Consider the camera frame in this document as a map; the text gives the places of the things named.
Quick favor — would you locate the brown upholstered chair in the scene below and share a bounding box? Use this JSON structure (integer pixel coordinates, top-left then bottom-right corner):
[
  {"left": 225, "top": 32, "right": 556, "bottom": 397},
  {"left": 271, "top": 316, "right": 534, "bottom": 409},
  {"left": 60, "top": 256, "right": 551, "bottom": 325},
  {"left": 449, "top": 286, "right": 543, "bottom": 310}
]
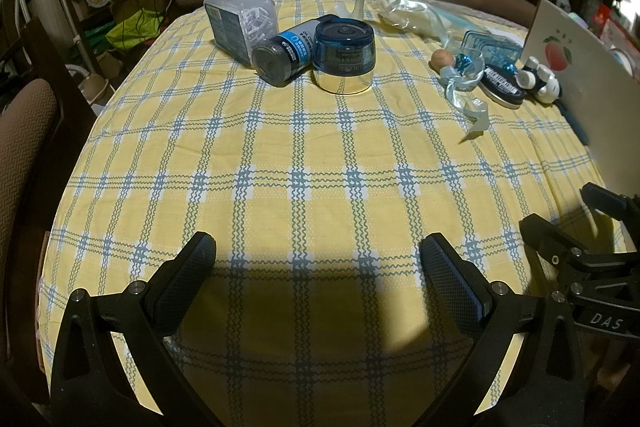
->
[{"left": 0, "top": 14, "right": 68, "bottom": 408}]

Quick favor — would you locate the small brown ball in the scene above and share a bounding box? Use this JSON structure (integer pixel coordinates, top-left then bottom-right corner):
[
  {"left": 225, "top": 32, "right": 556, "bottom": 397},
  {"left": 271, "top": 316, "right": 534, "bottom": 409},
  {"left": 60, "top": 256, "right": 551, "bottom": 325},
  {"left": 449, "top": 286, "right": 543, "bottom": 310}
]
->
[{"left": 431, "top": 49, "right": 455, "bottom": 72}]

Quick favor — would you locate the yellow plaid tablecloth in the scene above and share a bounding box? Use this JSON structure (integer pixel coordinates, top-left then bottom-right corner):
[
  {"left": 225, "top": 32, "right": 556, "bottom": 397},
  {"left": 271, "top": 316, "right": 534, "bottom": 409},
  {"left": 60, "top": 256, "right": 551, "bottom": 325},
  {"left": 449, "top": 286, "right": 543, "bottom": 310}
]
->
[{"left": 37, "top": 0, "right": 631, "bottom": 427}]

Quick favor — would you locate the light blue plastic package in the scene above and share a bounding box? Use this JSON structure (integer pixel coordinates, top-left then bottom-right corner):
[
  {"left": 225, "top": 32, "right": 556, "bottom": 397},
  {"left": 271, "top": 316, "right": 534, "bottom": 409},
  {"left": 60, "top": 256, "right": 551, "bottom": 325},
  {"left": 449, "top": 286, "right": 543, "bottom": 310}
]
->
[{"left": 377, "top": 0, "right": 473, "bottom": 50}]

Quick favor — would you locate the clear plastic bag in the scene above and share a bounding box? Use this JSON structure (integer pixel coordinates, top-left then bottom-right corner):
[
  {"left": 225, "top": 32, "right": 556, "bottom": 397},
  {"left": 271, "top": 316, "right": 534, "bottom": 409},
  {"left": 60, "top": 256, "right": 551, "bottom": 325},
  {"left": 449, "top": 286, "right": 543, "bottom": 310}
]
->
[{"left": 335, "top": 0, "right": 401, "bottom": 25}]

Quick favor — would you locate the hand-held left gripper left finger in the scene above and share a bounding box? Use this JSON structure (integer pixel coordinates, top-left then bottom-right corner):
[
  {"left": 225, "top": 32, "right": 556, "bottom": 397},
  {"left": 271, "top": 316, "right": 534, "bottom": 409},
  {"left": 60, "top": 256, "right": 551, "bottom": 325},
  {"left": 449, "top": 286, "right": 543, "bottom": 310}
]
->
[{"left": 50, "top": 231, "right": 217, "bottom": 427}]

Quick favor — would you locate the blue lidded gold cream jar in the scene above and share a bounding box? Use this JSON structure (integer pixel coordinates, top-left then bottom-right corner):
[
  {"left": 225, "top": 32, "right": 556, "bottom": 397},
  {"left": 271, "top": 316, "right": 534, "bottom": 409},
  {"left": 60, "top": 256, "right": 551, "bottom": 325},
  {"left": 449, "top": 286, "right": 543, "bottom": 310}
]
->
[{"left": 312, "top": 15, "right": 376, "bottom": 96}]

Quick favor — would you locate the light blue ribbon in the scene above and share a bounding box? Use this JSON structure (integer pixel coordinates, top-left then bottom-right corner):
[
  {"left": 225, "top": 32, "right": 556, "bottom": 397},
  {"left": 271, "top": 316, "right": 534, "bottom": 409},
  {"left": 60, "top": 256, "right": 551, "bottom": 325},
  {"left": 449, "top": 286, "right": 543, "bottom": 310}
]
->
[{"left": 440, "top": 67, "right": 493, "bottom": 142}]

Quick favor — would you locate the beige round canister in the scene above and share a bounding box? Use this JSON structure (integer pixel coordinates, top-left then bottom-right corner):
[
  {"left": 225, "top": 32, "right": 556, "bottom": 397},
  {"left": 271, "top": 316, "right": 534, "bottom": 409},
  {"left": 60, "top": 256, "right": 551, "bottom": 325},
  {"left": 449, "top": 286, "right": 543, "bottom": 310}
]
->
[{"left": 80, "top": 74, "right": 118, "bottom": 108}]

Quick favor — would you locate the clear grey floss pick box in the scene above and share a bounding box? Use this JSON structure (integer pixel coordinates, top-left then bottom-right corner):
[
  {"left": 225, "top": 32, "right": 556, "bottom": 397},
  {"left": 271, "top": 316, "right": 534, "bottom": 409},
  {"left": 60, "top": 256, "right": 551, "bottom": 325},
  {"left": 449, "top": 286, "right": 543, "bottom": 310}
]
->
[{"left": 203, "top": 0, "right": 278, "bottom": 66}]

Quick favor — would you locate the black oval tin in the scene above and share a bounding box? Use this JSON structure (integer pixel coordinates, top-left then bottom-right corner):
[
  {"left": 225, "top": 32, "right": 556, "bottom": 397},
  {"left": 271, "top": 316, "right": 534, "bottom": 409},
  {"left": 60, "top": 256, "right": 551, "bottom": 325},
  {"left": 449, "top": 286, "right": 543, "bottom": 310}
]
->
[{"left": 472, "top": 64, "right": 528, "bottom": 110}]

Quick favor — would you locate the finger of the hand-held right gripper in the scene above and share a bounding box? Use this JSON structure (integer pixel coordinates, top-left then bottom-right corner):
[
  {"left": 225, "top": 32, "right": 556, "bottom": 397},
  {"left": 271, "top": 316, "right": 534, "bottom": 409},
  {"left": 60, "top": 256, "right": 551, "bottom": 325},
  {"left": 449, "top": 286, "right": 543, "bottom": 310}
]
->
[
  {"left": 579, "top": 183, "right": 640, "bottom": 233},
  {"left": 519, "top": 213, "right": 588, "bottom": 273}
]

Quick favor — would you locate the black and white panda toy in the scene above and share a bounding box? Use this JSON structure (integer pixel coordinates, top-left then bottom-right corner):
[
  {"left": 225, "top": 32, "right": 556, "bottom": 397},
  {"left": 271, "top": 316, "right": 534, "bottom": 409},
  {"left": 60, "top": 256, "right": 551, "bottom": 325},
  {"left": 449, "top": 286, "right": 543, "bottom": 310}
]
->
[{"left": 517, "top": 57, "right": 563, "bottom": 105}]

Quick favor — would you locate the dark jar with blue label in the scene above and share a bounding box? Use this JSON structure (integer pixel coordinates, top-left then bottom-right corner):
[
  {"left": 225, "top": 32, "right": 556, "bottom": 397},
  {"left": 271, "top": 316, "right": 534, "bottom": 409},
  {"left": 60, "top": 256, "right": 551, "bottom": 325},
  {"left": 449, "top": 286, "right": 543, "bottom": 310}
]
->
[{"left": 251, "top": 21, "right": 321, "bottom": 88}]

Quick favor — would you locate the white brown cardboard box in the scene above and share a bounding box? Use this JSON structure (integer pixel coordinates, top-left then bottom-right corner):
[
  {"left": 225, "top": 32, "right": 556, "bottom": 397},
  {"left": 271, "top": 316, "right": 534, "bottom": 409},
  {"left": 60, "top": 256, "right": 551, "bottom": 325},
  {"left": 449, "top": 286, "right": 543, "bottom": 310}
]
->
[{"left": 527, "top": 0, "right": 640, "bottom": 218}]

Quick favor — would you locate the green bag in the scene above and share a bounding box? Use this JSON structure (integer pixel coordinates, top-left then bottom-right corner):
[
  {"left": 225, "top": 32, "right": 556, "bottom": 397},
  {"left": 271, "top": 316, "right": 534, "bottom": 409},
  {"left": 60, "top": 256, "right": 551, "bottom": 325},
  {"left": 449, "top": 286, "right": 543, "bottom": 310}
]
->
[{"left": 105, "top": 9, "right": 166, "bottom": 52}]

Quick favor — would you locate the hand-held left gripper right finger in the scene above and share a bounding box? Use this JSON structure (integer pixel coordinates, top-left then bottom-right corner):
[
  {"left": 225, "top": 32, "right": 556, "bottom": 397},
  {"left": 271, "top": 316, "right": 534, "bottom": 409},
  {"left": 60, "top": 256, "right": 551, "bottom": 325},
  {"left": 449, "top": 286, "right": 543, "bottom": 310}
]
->
[{"left": 419, "top": 233, "right": 588, "bottom": 427}]

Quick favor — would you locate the clear blue plastic box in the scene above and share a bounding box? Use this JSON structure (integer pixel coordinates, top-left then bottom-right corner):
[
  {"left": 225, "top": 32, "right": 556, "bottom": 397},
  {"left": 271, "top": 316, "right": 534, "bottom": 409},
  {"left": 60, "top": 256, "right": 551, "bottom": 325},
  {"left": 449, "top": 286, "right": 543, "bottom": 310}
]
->
[{"left": 460, "top": 29, "right": 523, "bottom": 72}]

